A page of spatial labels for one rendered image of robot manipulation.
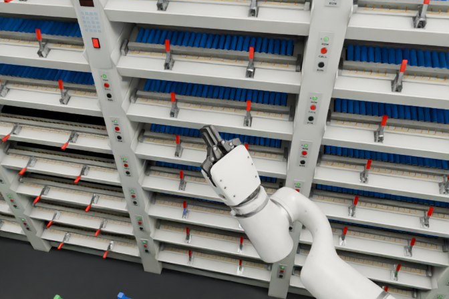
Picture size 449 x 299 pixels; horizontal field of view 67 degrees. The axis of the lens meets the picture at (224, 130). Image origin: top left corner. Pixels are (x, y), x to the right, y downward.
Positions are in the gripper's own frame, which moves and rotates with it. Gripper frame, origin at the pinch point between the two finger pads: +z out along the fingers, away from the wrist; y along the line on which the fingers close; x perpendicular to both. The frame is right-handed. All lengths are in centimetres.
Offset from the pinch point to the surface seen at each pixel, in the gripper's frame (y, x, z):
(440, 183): 70, -2, -65
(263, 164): 34, -42, -33
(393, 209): 62, -19, -74
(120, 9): 15, -39, 37
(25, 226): -47, -161, -22
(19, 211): -45, -152, -11
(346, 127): 53, -14, -30
